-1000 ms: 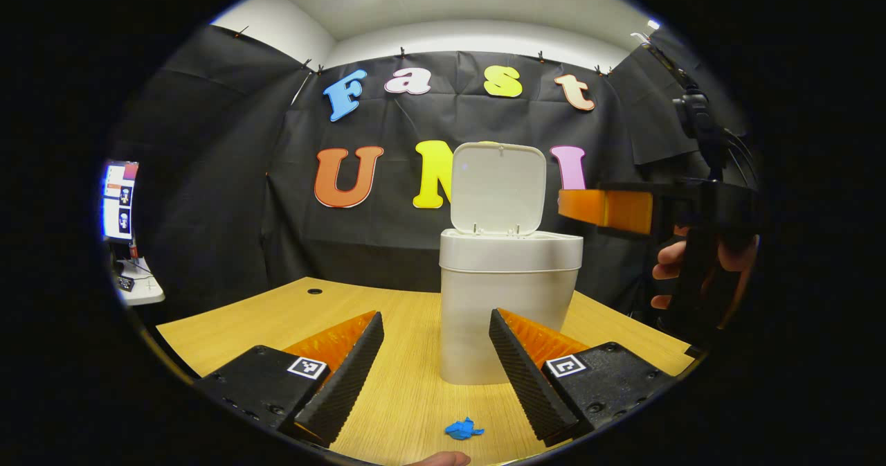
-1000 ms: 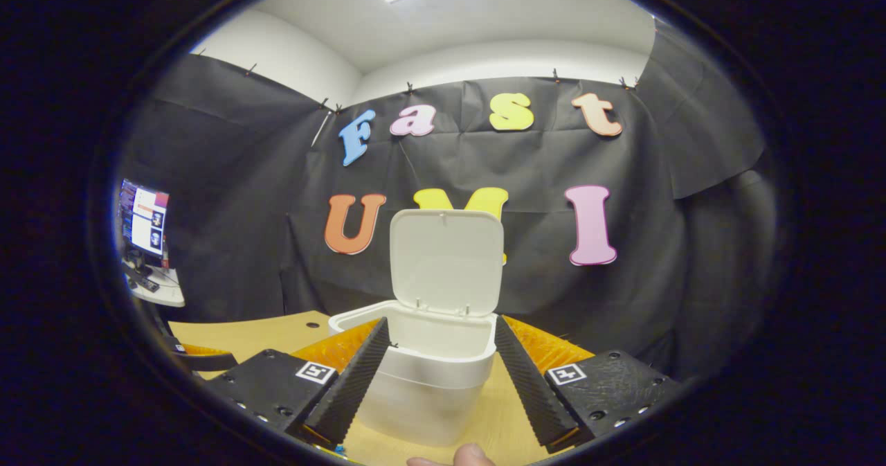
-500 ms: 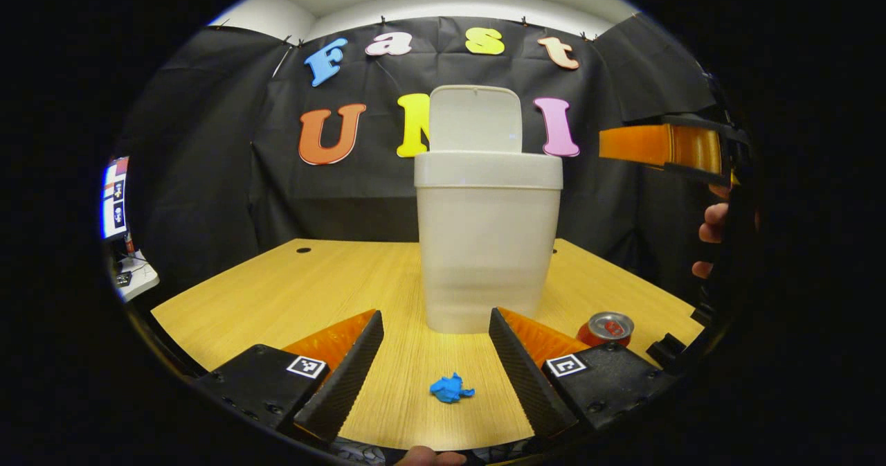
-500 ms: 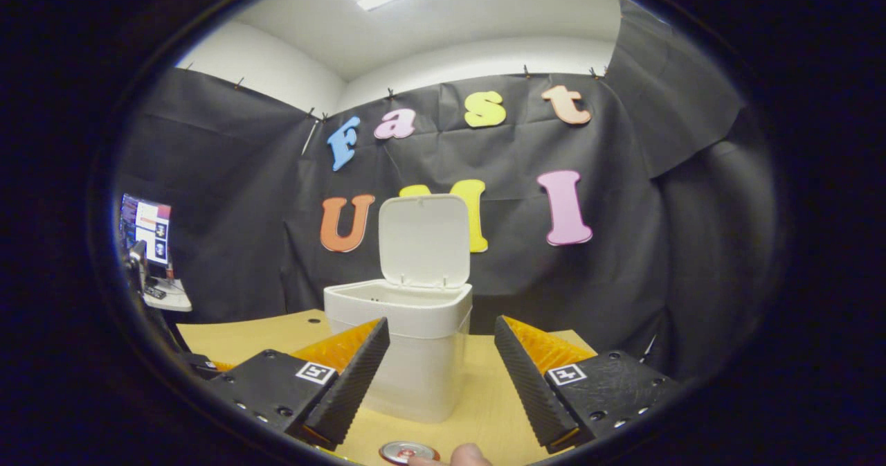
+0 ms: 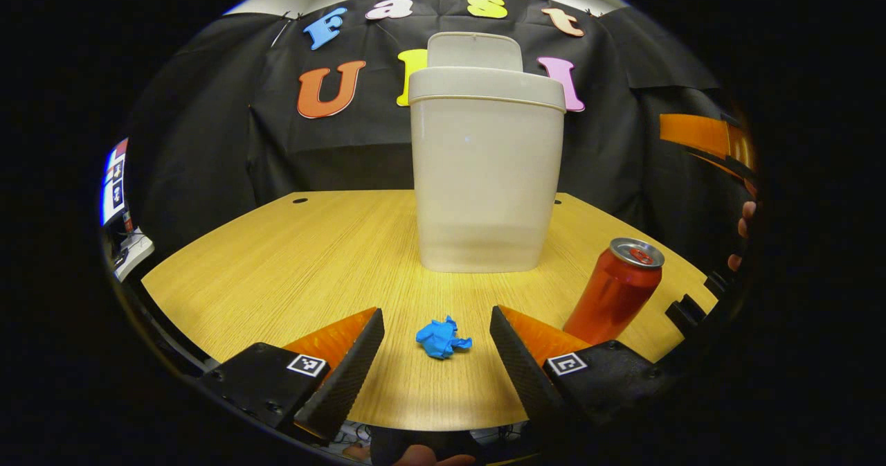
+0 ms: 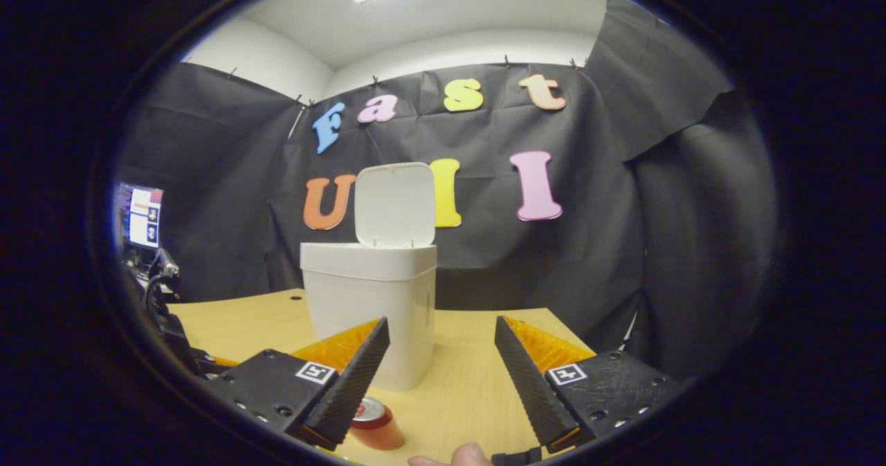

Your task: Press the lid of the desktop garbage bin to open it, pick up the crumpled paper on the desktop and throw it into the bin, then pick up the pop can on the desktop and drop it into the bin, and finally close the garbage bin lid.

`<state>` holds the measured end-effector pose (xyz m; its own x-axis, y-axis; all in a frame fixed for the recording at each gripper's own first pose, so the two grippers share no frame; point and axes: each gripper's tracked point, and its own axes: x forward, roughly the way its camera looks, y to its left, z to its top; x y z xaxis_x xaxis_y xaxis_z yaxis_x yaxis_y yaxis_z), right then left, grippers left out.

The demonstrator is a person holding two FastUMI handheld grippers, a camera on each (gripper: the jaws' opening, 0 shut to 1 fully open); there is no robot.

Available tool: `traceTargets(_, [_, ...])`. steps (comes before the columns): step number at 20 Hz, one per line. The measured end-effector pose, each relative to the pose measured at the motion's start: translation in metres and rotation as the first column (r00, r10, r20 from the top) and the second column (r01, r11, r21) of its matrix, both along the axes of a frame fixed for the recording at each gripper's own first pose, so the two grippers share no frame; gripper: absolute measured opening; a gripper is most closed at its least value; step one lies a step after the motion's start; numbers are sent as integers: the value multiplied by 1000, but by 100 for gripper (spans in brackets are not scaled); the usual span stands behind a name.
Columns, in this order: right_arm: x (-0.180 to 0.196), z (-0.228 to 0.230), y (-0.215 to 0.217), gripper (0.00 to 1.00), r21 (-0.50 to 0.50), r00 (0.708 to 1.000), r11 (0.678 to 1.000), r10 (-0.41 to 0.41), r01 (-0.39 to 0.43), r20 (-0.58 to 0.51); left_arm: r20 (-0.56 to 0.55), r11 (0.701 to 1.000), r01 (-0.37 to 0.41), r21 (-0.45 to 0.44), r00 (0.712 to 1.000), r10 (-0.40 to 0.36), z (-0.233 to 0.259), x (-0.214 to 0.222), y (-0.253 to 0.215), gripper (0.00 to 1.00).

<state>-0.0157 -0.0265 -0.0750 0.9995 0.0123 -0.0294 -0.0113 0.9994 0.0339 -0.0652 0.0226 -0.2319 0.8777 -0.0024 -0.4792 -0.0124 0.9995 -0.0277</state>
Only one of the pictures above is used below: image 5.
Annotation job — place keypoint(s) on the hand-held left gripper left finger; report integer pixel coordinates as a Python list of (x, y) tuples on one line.
[(346, 376)]

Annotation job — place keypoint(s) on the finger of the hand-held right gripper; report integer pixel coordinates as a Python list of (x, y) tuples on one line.
[(692, 133), (740, 177)]

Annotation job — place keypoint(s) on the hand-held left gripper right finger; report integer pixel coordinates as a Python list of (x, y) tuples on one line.
[(526, 372)]

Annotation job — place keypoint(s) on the blue paper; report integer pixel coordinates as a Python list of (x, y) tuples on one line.
[(439, 338)]

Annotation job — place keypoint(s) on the red pop can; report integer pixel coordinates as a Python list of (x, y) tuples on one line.
[(612, 293)]

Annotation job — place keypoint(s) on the white desktop garbage bin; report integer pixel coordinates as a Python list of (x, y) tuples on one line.
[(484, 175)]

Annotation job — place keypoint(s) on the black desk edge clamp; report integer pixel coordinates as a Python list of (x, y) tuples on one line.
[(689, 311)]

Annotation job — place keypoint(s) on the white device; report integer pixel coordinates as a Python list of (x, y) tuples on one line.
[(135, 251)]

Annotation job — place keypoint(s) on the computer screen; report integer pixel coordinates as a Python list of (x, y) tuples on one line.
[(114, 182)]

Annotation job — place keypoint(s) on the thin white strip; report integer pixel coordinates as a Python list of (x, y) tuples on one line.
[(280, 34)]

